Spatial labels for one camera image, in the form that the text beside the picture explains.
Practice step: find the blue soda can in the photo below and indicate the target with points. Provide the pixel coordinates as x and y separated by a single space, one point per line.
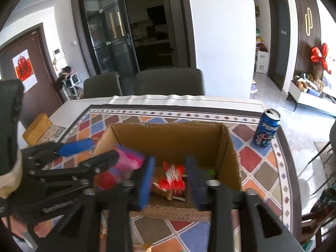
267 130

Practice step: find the colourful diamond pattern tablecloth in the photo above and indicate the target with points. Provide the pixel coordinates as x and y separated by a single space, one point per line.
262 173

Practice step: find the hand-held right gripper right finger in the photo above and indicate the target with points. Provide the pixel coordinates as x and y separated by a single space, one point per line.
195 181

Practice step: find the brown cardboard box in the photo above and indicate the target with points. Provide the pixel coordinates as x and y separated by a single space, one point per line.
170 136

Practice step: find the tan snack packet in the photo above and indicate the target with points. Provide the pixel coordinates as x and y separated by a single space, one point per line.
161 190

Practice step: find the white wall intercom panel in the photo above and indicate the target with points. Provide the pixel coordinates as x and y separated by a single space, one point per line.
58 53

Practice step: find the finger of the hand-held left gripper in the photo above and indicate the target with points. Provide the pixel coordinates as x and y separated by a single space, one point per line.
76 147
99 160

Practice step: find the grey dining chair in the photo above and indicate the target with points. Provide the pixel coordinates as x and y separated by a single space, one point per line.
169 82
102 85

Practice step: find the black framed glass doors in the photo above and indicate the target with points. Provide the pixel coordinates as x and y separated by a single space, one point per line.
110 31

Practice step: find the red and white door poster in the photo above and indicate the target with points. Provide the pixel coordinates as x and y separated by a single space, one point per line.
24 67

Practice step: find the brown wooden door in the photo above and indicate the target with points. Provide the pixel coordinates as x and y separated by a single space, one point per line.
42 84

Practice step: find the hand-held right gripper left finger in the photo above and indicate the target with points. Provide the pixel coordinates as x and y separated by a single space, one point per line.
145 183

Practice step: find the gold tissue box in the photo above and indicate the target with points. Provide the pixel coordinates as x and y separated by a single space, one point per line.
36 130

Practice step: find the white storage box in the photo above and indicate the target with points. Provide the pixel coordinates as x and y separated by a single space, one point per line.
262 63

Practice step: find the green lollipop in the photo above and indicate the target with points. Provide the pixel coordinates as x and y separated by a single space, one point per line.
211 172

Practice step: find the patterned placemat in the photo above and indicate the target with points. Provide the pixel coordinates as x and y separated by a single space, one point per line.
53 132

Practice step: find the dark dining chair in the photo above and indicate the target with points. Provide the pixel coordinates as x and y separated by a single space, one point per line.
332 136

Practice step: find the dark interior door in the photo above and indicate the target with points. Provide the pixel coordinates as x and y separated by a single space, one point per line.
278 42

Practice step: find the white low cabinet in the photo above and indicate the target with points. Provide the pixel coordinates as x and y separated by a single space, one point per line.
312 102

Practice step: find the pink snack packet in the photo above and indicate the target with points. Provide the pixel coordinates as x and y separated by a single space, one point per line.
126 160

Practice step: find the red flower decoration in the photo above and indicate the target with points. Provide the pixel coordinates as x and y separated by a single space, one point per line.
319 55

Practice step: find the small bright red snack packet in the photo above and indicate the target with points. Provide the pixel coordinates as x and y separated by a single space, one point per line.
170 177

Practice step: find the white shoe rack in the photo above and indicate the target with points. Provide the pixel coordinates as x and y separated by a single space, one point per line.
68 84

